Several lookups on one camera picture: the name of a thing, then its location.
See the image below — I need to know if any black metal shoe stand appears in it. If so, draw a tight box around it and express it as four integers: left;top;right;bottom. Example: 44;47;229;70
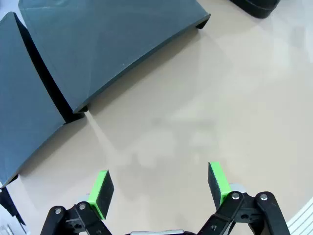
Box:
18;0;211;115
0;11;86;189

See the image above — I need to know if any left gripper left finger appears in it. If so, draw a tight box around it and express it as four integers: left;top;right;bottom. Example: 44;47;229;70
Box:
40;169;115;235

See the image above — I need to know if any black round-toe strap loafer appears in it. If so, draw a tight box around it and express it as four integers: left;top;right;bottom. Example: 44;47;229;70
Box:
229;0;282;20

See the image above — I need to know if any black tripod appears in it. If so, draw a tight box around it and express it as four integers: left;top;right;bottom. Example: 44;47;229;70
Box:
0;187;27;226

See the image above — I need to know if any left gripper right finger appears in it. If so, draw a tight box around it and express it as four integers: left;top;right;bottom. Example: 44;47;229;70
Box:
195;161;291;235

